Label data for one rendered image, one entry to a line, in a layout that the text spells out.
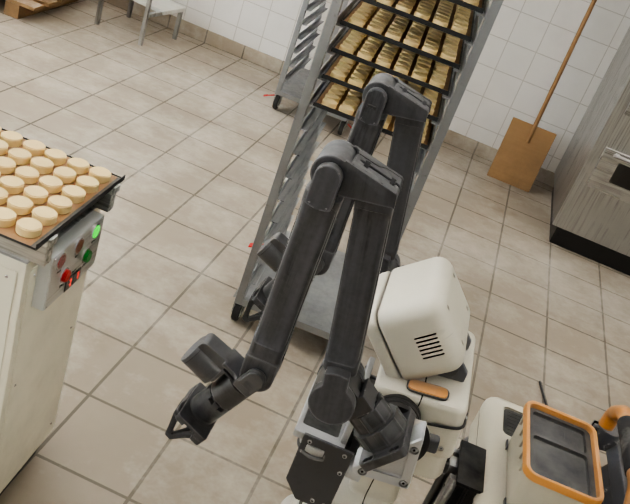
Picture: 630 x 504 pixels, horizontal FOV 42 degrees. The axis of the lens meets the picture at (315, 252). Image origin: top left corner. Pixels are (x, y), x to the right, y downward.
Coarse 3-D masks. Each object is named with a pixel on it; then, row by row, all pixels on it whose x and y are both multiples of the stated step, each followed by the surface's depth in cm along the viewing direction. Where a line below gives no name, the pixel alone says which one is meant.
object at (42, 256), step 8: (0, 240) 165; (8, 240) 164; (48, 240) 162; (56, 240) 165; (0, 248) 166; (8, 248) 165; (16, 248) 165; (24, 248) 164; (40, 248) 164; (48, 248) 164; (24, 256) 165; (32, 256) 165; (40, 256) 164; (48, 256) 166; (40, 264) 165
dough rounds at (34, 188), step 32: (0, 128) 191; (0, 160) 179; (32, 160) 184; (64, 160) 190; (0, 192) 168; (32, 192) 172; (64, 192) 177; (96, 192) 184; (0, 224) 161; (32, 224) 162
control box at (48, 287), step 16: (80, 224) 183; (96, 224) 186; (64, 240) 176; (80, 240) 180; (96, 240) 191; (80, 256) 184; (48, 272) 171; (80, 272) 189; (48, 288) 173; (64, 288) 182; (32, 304) 175; (48, 304) 177
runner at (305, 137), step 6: (324, 114) 315; (318, 120) 307; (312, 126) 300; (318, 126) 302; (306, 132) 293; (312, 132) 295; (300, 138) 280; (306, 138) 288; (300, 144) 282; (306, 144) 283; (294, 150) 275; (300, 150) 277
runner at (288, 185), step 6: (318, 144) 336; (312, 150) 328; (306, 156) 321; (306, 162) 316; (300, 168) 310; (300, 174) 305; (288, 180) 295; (294, 180) 299; (282, 186) 285; (288, 186) 293; (282, 192) 287; (288, 192) 289; (282, 198) 283
